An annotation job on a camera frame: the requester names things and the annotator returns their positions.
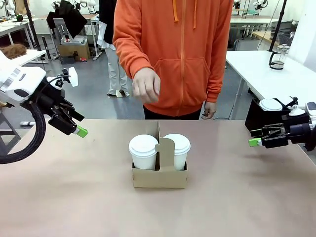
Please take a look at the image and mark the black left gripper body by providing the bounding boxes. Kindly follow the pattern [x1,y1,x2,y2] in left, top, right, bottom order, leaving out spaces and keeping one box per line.
[36,83,66,117]

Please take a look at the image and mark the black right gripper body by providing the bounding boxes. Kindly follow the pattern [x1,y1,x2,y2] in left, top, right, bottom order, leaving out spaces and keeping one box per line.
[283,114,312,147]

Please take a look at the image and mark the glass french press coffee pot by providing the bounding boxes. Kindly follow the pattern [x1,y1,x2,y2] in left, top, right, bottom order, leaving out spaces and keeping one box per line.
[269,44,290,71]

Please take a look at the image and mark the white plastic cup lid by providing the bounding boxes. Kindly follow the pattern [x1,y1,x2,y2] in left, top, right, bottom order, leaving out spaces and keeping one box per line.
[128,134,159,157]
[163,133,192,154]
[258,98,283,112]

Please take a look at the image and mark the brown cardboard cup carrier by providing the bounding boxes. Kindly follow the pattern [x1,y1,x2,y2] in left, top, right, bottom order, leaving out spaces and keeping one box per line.
[131,120,189,189]

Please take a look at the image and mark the person's right forearm orange sleeve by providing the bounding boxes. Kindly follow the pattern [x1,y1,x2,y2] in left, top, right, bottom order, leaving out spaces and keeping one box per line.
[113,34,154,80]

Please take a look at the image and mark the person's left forearm orange sleeve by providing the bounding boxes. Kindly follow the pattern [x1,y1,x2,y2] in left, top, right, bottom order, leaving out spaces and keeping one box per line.
[205,55,226,103]

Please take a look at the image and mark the person's left hand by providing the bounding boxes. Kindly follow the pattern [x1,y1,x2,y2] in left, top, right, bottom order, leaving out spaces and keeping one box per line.
[201,100,218,120]

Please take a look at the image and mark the person's right hand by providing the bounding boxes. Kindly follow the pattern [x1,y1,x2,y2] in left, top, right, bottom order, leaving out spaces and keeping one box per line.
[132,68,161,104]

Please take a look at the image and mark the black box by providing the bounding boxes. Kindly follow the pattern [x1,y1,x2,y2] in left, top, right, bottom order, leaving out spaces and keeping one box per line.
[244,98,298,132]

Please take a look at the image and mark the white side table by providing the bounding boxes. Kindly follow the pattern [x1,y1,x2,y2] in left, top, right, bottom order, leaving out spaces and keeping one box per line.
[4,49,47,68]

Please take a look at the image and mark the large brown cardboard box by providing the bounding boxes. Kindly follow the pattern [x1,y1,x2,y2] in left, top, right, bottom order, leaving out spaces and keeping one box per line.
[58,39,92,61]

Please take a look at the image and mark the background person white trousers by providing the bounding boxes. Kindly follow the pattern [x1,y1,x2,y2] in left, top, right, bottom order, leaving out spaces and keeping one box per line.
[106,46,130,97]

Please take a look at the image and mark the brown furry object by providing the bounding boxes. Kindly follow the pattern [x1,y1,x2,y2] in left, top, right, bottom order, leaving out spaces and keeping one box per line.
[0,43,28,59]

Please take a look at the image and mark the large white table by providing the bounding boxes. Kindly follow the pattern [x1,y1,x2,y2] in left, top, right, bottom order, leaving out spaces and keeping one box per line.
[225,50,316,110]

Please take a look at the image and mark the white tray on box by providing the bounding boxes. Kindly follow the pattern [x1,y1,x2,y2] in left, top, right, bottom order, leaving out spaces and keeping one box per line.
[61,35,88,45]

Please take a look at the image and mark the black tripod pole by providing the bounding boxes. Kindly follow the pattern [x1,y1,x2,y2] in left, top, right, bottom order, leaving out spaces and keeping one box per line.
[23,0,41,51]

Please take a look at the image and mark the black hanging cloth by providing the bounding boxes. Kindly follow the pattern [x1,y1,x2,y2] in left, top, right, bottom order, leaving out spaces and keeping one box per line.
[46,0,88,40]

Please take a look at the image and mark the person's black trousers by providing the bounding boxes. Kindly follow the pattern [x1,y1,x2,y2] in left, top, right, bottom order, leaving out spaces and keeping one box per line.
[143,103,203,121]

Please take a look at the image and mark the black stand pole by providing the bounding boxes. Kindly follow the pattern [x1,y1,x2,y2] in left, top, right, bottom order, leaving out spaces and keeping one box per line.
[268,0,288,53]

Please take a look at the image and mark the orange hoodie torso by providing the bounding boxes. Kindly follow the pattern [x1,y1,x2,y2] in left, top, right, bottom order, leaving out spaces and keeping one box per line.
[113,0,234,117]

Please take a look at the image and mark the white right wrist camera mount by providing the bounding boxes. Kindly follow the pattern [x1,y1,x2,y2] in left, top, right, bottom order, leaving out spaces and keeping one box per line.
[288,96,316,117]

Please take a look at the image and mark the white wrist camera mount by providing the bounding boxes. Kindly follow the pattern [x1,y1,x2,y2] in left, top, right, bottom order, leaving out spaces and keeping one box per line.
[55,66,79,90]
[288,96,316,117]

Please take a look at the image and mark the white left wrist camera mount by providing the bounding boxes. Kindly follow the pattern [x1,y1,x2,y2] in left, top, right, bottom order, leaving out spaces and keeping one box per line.
[55,66,79,90]

